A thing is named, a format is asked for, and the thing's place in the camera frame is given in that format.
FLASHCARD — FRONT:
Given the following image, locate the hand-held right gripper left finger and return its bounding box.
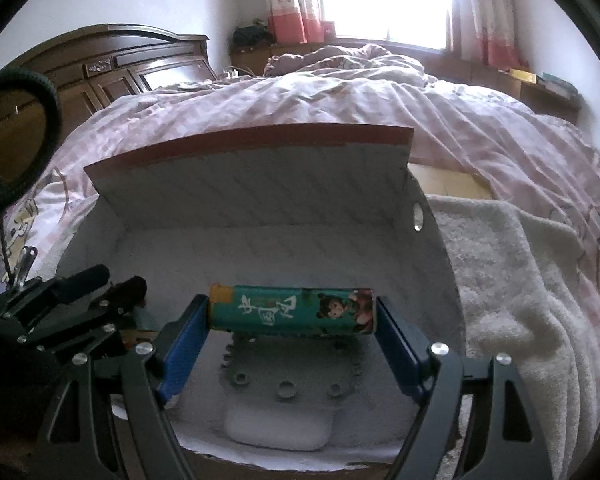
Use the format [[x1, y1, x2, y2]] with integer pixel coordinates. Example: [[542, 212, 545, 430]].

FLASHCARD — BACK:
[[35, 294, 211, 480]]

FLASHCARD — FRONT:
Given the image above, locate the green printed carton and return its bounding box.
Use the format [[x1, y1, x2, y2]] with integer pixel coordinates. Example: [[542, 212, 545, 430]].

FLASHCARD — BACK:
[[207, 283, 379, 337]]

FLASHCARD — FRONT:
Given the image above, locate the wooden nightstand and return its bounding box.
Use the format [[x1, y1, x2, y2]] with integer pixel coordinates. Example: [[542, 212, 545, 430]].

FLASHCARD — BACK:
[[229, 45, 282, 77]]

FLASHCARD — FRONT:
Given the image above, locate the white rounded case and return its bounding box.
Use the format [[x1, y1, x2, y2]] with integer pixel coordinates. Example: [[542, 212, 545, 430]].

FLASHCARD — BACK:
[[224, 402, 332, 454]]

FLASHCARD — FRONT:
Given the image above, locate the wooden window ledge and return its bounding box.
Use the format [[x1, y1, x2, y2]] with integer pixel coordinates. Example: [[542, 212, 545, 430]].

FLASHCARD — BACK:
[[420, 47, 582, 127]]

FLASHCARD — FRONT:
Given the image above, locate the teal book stack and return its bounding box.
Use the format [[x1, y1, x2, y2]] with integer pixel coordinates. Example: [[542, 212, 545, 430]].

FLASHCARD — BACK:
[[539, 72, 579, 99]]

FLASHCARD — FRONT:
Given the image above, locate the white fleece blanket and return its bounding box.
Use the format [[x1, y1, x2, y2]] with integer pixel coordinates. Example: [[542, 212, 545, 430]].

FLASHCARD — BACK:
[[424, 194, 600, 461]]

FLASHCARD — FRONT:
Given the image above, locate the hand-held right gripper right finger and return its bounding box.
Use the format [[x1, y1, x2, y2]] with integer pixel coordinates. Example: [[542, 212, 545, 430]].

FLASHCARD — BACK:
[[375, 296, 554, 480]]

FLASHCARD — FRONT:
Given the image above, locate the red cardboard box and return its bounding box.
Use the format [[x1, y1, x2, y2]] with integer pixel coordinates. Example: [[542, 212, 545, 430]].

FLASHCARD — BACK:
[[55, 124, 465, 474]]

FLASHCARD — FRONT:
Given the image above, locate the dark wooden headboard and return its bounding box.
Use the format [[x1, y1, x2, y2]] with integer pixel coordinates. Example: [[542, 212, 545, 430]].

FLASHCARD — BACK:
[[0, 23, 219, 181]]

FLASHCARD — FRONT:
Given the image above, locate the bright window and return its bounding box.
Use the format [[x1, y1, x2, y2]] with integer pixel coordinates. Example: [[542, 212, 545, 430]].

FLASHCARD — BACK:
[[312, 0, 457, 52]]

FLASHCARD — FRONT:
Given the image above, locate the dark bag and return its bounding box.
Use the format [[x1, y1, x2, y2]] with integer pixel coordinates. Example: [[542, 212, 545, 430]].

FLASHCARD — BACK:
[[232, 25, 274, 48]]

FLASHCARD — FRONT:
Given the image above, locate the clear plastic blister shell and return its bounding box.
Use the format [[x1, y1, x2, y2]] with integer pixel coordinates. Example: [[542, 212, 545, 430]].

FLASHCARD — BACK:
[[219, 342, 362, 412]]

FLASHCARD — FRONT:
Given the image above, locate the pink printed quilt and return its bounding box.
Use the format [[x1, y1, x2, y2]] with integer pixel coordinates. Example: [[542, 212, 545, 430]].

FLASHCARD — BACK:
[[0, 44, 600, 313]]

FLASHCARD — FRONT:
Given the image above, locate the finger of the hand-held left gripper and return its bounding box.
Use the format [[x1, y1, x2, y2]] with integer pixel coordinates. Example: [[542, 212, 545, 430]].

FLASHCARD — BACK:
[[19, 290, 148, 357], [0, 264, 112, 320]]

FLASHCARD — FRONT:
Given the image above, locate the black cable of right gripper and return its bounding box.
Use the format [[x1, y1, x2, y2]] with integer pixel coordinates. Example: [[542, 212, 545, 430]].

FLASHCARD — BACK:
[[0, 71, 64, 222]]

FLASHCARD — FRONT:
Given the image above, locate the yellow bamboo mat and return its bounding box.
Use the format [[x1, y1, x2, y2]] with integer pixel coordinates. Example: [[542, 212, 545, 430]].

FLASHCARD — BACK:
[[406, 162, 494, 202]]

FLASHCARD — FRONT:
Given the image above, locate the white and pink curtain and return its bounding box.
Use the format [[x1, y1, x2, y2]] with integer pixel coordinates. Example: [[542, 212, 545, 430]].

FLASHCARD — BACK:
[[451, 0, 529, 72], [261, 0, 327, 44]]

